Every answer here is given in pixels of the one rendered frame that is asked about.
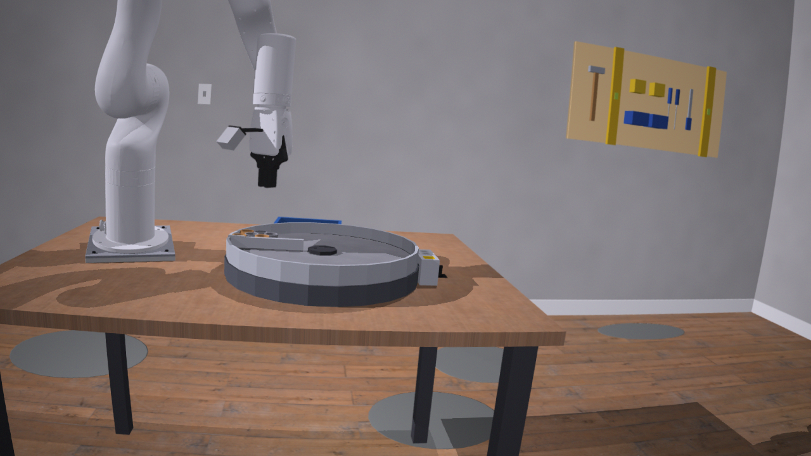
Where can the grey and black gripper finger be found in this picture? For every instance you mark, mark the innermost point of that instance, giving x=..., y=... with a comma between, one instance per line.
x=261, y=165
x=270, y=175

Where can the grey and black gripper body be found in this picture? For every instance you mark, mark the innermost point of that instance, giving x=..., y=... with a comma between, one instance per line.
x=275, y=123

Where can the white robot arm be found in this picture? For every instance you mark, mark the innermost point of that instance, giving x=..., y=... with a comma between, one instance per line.
x=137, y=94

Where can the blue plastic crate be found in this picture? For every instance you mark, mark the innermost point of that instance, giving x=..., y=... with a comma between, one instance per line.
x=289, y=219

